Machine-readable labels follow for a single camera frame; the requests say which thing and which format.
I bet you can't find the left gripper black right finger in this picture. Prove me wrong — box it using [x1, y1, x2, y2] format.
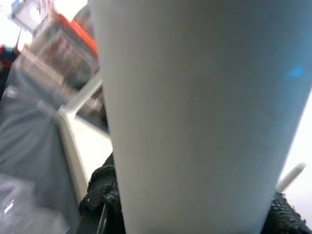
[262, 191, 312, 234]

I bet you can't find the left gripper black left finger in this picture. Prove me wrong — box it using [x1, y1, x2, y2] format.
[78, 153, 125, 234]

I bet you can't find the white plastic children table top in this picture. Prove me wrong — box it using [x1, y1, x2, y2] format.
[56, 107, 115, 203]

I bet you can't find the clear storage box orange lid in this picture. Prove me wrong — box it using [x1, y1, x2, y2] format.
[31, 12, 101, 86]

